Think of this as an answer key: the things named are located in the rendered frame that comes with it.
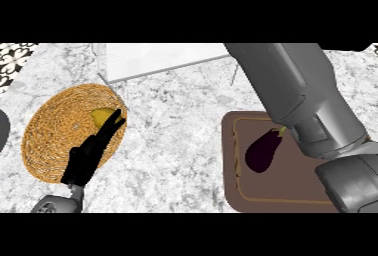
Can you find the brown cutting board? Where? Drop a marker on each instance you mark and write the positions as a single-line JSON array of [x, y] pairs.
[[275, 180]]

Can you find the round woven wicker placemat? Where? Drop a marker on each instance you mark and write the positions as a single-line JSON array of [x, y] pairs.
[[57, 133]]

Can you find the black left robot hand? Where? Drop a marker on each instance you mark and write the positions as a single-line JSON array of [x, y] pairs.
[[89, 156]]

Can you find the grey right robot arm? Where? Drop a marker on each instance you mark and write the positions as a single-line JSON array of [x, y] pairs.
[[305, 110]]

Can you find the dark purple eggplant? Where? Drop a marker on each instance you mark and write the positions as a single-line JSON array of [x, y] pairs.
[[263, 151]]

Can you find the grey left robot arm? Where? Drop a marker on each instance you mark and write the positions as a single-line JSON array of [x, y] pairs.
[[59, 201]]

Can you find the yellow sweet potato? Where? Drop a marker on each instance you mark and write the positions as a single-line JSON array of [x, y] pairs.
[[102, 115]]

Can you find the dark grey rounded object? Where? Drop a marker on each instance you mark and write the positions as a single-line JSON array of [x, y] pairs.
[[2, 131]]

